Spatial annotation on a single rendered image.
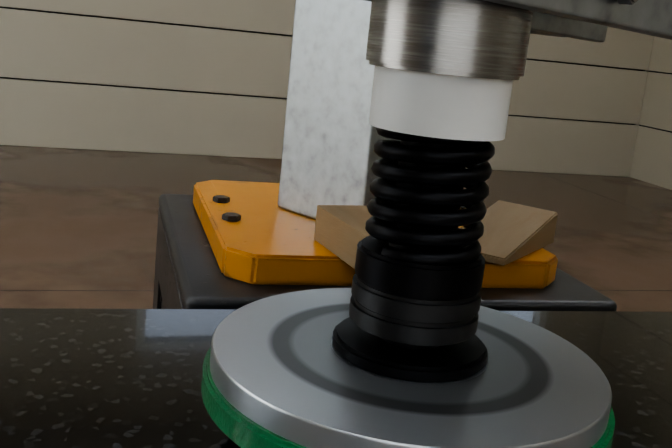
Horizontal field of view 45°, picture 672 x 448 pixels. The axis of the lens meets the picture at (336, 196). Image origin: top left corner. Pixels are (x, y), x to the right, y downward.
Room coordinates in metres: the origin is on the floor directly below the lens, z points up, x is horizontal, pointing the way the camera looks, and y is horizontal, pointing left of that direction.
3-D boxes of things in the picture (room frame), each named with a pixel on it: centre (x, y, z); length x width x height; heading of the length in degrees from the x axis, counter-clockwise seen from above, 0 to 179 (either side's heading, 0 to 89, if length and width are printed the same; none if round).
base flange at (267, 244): (1.30, -0.04, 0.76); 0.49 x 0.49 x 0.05; 16
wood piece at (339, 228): (1.04, -0.06, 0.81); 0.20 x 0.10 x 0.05; 24
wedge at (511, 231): (1.18, -0.25, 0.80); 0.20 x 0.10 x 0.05; 147
